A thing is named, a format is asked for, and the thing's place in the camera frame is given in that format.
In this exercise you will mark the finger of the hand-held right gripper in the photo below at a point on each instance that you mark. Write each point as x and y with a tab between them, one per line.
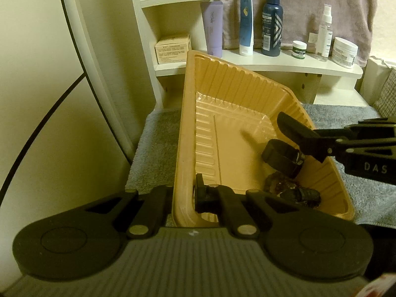
318	151
294	126

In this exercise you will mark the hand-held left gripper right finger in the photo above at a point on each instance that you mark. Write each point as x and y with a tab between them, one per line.
201	198

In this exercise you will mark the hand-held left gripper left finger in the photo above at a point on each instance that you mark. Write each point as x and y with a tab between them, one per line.
164	198

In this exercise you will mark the black leather wristband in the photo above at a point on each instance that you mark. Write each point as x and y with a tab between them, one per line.
278	157

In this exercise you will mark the orange plastic tray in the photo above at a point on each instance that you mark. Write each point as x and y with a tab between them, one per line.
235	123

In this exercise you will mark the grey terry towel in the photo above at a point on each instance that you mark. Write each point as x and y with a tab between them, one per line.
154	148

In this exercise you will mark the grey woven cushion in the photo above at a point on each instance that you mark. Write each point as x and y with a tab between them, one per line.
388	96

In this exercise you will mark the cream wooden shelf unit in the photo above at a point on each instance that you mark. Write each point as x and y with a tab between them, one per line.
278	65

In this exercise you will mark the small green white jar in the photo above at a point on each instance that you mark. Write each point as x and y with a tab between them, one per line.
299	50

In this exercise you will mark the large white cream jar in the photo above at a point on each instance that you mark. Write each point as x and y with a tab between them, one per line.
344	53

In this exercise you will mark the small white box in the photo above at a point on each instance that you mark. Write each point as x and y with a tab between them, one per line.
312	38

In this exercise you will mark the clear spray bottle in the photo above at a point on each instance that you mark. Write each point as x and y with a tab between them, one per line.
324	37

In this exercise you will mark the dark blue spray bottle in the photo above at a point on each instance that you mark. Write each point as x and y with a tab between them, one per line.
272	27

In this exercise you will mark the blue white cosmetic tube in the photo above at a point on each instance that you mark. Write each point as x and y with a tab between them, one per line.
246	21

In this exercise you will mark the purple cosmetic tube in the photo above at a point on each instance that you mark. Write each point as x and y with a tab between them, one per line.
212	27

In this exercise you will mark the cream curved side panel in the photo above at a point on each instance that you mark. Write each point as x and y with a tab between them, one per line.
102	83

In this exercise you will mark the red white printed packet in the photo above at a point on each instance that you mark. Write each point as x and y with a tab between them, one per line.
382	289

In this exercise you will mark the beige cardboard box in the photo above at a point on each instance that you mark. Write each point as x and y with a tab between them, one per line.
171	49

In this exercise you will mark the cream wooden bed frame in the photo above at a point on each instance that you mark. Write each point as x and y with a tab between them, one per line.
376	74

